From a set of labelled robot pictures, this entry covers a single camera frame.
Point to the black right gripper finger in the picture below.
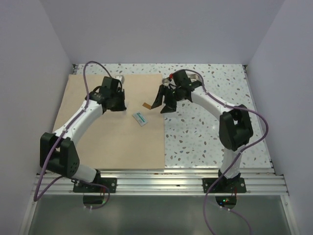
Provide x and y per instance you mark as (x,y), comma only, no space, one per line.
(161,94)
(170,105)

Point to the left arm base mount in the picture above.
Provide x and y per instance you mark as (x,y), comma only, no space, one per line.
(102,185)

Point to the green white sachet packet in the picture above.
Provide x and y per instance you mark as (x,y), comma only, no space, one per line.
(139,117)

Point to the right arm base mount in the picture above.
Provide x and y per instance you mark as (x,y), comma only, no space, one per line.
(224,185)

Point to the beige wooden board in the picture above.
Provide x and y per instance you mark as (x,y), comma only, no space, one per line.
(116,140)

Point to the brown adhesive bandage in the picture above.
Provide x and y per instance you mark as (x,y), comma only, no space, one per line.
(146,105)

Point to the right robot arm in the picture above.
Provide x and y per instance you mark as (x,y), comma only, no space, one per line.
(235,128)

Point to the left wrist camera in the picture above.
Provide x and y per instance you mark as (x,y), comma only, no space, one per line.
(118,79)

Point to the stainless steel tray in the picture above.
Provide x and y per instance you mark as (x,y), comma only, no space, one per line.
(169,80)

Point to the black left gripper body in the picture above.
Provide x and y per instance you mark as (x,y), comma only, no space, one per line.
(118,104)

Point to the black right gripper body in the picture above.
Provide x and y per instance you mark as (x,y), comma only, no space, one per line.
(177,94)

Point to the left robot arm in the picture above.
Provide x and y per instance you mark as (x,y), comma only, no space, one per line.
(58,152)

